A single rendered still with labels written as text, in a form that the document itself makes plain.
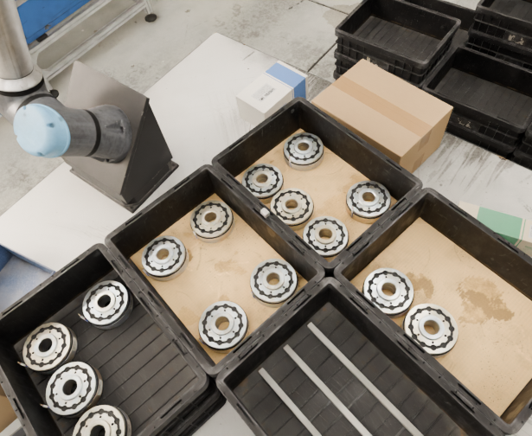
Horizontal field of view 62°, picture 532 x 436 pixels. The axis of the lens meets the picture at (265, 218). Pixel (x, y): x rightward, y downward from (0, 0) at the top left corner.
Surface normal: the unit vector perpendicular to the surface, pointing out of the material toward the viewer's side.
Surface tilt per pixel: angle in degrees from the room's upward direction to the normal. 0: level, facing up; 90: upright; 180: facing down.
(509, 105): 0
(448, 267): 0
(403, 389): 0
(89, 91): 44
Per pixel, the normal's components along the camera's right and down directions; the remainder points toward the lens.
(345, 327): -0.10, -0.51
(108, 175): -0.48, 0.13
